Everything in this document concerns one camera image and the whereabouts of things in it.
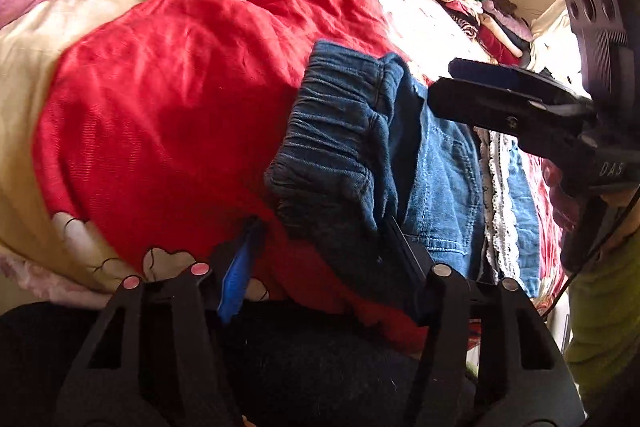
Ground green sleeve right forearm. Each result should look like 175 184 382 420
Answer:
565 207 639 413

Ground person's black trouser legs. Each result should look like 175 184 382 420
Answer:
1 301 418 426

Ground person's right hand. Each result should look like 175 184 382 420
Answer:
541 160 580 232

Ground blue denim lace-trimmed pants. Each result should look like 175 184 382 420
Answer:
265 40 540 308

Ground stack of folded clothes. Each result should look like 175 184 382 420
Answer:
437 0 534 68

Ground red floral bedspread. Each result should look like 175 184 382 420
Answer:
0 0 569 356

